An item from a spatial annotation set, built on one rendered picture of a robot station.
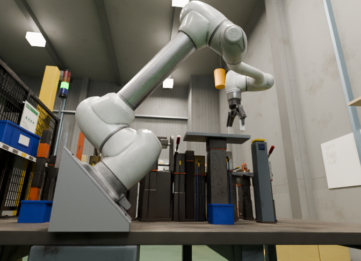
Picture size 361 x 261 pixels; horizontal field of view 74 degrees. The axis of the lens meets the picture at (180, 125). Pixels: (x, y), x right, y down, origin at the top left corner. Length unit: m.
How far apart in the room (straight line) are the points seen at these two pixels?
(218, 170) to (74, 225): 0.81
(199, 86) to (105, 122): 10.23
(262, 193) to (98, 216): 0.92
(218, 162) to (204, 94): 9.68
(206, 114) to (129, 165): 9.77
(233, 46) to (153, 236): 0.73
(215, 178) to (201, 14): 0.81
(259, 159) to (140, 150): 0.77
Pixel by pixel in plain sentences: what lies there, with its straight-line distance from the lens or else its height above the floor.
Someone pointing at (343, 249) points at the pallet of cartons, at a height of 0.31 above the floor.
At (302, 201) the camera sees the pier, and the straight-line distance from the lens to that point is 4.84.
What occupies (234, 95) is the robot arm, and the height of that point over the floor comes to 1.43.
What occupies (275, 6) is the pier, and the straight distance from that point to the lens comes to 6.57.
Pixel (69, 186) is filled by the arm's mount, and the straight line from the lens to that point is 0.80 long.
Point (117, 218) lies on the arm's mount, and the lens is 0.78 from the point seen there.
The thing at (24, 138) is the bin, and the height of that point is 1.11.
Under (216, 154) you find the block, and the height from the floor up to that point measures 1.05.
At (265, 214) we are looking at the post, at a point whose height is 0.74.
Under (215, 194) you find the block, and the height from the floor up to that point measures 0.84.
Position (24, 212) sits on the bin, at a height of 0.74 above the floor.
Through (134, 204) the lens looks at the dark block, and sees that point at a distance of 1.40.
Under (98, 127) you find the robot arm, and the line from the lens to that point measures 0.96.
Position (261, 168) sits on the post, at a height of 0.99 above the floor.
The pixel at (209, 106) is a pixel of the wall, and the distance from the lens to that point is 10.78.
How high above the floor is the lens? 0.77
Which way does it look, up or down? 19 degrees up
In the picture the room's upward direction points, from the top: 1 degrees clockwise
